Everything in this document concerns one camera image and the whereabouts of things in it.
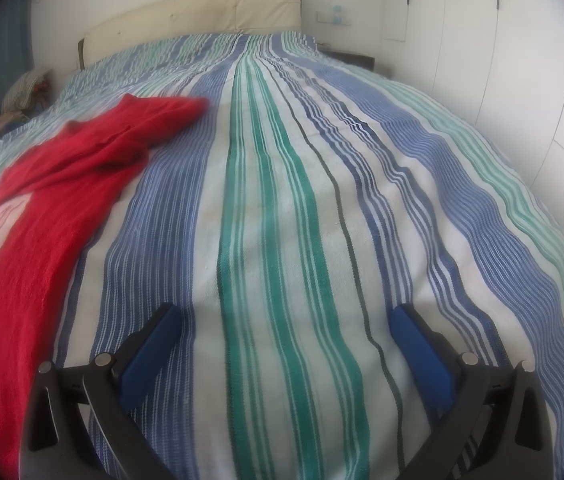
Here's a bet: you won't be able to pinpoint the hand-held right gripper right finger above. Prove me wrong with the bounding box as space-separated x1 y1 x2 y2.
390 304 555 480

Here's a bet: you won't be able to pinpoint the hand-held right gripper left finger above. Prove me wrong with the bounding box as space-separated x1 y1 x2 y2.
19 302 181 480

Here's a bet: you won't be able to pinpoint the red knit sweater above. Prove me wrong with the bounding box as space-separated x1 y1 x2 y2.
0 94 210 478

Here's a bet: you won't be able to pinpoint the striped bedspread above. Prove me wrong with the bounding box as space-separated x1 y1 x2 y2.
0 31 564 480

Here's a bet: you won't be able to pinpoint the patterned pillow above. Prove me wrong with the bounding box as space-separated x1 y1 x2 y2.
0 67 56 132

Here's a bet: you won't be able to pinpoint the dark nightstand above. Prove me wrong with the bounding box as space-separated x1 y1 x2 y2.
319 47 377 74

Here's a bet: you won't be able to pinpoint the white wardrobe doors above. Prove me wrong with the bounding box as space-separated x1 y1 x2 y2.
377 0 564 273

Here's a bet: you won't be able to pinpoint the cream padded headboard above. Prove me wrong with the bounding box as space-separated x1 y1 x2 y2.
78 0 305 68

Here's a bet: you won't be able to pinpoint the white wall outlet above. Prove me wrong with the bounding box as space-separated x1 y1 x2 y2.
316 5 353 26

